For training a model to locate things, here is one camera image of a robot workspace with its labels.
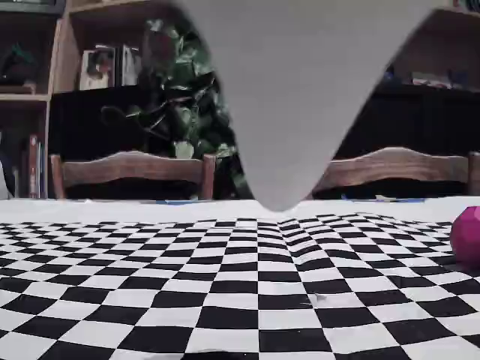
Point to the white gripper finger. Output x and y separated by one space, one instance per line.
292 93

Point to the pink faceted ball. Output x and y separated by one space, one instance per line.
468 236

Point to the white picture box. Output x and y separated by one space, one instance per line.
97 69

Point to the blue starry night picture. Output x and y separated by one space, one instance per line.
388 75

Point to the green leafy plant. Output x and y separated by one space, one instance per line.
187 112

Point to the brown wooden chair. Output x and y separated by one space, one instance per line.
393 168
131 168

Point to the white red shelf item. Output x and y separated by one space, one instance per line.
429 79

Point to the blue tape strip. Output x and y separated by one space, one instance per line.
399 199
176 202

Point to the small blue shelf item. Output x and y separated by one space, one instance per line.
458 78

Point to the pair of white books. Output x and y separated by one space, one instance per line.
128 65

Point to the black cabinet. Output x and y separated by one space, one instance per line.
86 120

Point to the light wooden bookshelf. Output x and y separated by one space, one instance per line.
60 56

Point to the black white checkered mat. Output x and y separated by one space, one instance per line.
150 300

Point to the row of red books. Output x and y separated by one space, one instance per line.
34 168

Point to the dark green shelf object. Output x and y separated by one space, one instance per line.
17 65

